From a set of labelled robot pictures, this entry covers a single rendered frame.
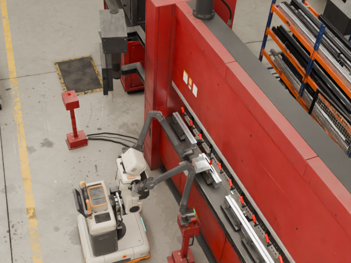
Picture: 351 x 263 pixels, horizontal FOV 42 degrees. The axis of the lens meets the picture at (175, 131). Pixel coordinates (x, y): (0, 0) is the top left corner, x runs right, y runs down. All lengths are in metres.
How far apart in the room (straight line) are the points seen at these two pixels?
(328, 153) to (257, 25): 5.68
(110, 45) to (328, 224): 2.61
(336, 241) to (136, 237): 2.39
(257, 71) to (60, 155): 3.20
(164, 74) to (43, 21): 4.12
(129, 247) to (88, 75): 3.18
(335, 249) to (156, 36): 2.48
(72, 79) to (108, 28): 2.60
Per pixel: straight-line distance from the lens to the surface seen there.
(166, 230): 5.24
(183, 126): 4.92
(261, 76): 3.54
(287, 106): 3.33
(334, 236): 3.07
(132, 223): 4.95
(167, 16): 4.33
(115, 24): 4.62
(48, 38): 7.99
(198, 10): 4.08
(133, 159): 4.02
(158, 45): 4.47
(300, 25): 5.91
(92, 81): 6.99
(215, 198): 4.45
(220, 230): 4.41
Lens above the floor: 4.43
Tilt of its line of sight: 45 degrees down
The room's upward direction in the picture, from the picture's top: 5 degrees clockwise
